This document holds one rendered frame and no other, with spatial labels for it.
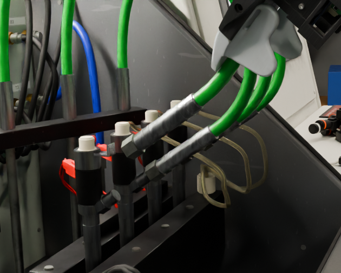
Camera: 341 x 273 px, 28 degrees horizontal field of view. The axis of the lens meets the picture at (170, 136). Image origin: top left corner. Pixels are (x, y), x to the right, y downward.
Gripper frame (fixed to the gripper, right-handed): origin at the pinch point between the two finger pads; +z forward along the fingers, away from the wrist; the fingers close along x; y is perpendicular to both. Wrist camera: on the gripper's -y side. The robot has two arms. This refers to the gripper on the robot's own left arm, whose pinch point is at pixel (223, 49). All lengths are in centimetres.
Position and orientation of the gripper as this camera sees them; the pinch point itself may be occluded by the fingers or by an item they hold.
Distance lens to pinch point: 63.5
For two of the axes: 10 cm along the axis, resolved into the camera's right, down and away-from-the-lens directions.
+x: 5.8, -3.9, 7.1
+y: 6.9, 7.0, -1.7
